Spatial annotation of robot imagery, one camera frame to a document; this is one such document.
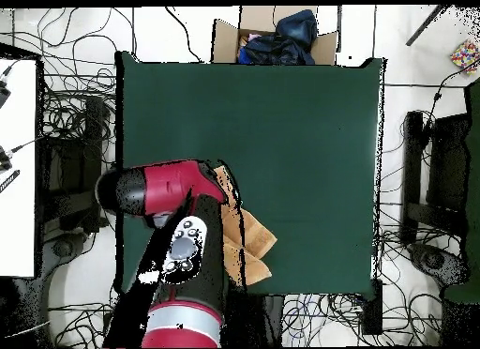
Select orange terry towel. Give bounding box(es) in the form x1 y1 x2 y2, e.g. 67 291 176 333
212 164 278 287

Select dark green table cloth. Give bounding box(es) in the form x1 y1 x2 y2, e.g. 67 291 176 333
114 50 387 301

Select brown cardboard box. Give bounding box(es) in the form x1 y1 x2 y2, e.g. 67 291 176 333
211 5 339 66

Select dark blue clothing pile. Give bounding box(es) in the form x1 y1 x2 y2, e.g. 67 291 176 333
236 8 319 66

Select black equipment stand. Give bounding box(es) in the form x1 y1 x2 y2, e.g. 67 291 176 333
400 110 473 245
37 95 110 237

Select white desk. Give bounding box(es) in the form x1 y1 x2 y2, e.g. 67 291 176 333
0 57 38 279

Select green covered side table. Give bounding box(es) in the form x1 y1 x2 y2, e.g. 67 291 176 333
443 78 480 305

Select dark metal bar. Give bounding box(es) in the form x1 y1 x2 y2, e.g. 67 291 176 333
404 5 449 47

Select multicoloured patterned bundle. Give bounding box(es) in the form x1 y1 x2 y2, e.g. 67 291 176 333
449 39 480 75

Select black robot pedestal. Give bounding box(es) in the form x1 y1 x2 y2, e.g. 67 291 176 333
224 292 287 348

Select tangled coloured cables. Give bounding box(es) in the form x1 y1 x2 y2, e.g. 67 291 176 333
280 292 443 348

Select long black cable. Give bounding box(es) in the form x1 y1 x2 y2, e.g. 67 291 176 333
164 6 204 64

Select tangled black cables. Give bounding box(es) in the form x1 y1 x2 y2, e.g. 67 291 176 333
0 7 138 147
380 59 480 260

